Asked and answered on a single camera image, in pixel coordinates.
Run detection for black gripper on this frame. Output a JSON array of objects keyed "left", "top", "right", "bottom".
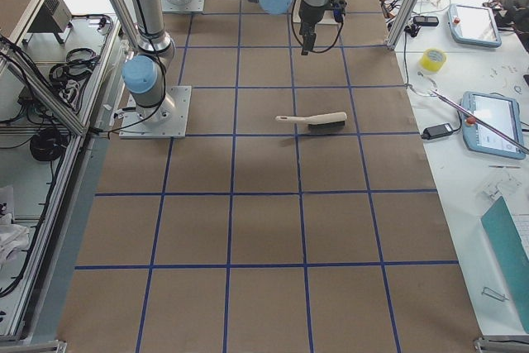
[{"left": 298, "top": 0, "right": 347, "bottom": 55}]

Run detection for beige hand brush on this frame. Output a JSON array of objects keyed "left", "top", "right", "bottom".
[{"left": 274, "top": 112, "right": 348, "bottom": 130}]

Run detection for yellow tape roll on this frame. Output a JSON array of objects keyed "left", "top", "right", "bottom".
[{"left": 419, "top": 48, "right": 447, "bottom": 74}]

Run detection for black power adapter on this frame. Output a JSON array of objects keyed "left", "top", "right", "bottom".
[{"left": 421, "top": 123, "right": 455, "bottom": 141}]

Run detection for upper teach pendant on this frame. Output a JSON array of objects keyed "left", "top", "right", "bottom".
[{"left": 447, "top": 3, "right": 502, "bottom": 48}]

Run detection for teach pendant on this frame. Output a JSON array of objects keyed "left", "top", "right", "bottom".
[
  {"left": 460, "top": 91, "right": 526, "bottom": 160},
  {"left": 447, "top": 3, "right": 502, "bottom": 48}
]

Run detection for lower teach pendant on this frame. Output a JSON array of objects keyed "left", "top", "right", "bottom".
[{"left": 460, "top": 91, "right": 526, "bottom": 160}]

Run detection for grey electronics box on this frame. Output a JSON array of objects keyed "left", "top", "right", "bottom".
[{"left": 22, "top": 0, "right": 73, "bottom": 45}]

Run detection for green cutting mat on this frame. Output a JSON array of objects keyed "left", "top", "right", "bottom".
[{"left": 481, "top": 197, "right": 528, "bottom": 332}]

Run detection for aluminium frame post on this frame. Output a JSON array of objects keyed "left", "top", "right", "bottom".
[{"left": 384, "top": 0, "right": 436, "bottom": 51}]

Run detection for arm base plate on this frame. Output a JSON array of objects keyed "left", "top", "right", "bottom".
[
  {"left": 161, "top": 0, "right": 205, "bottom": 14},
  {"left": 119, "top": 86, "right": 192, "bottom": 139}
]

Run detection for coiled black cables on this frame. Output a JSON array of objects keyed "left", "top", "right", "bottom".
[{"left": 48, "top": 47, "right": 102, "bottom": 93}]

